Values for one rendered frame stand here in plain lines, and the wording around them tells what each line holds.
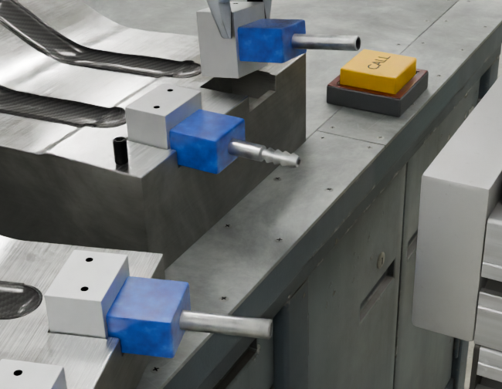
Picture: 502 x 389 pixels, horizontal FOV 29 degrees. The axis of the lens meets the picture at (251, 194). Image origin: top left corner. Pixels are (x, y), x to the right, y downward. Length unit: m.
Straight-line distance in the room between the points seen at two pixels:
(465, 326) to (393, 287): 0.77
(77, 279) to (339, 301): 0.54
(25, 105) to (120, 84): 0.08
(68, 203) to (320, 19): 0.57
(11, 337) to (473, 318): 0.27
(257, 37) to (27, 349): 0.32
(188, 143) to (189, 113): 0.03
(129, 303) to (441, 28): 0.71
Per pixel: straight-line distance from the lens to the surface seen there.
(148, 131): 0.72
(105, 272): 0.60
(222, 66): 0.79
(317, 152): 0.90
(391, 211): 1.18
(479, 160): 0.48
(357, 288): 1.13
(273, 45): 0.77
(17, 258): 0.67
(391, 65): 0.99
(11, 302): 0.64
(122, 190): 0.69
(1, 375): 0.53
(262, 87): 0.85
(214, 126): 0.71
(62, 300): 0.58
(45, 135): 0.76
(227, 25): 0.77
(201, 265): 0.74
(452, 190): 0.46
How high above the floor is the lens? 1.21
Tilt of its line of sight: 30 degrees down
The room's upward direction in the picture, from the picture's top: 2 degrees counter-clockwise
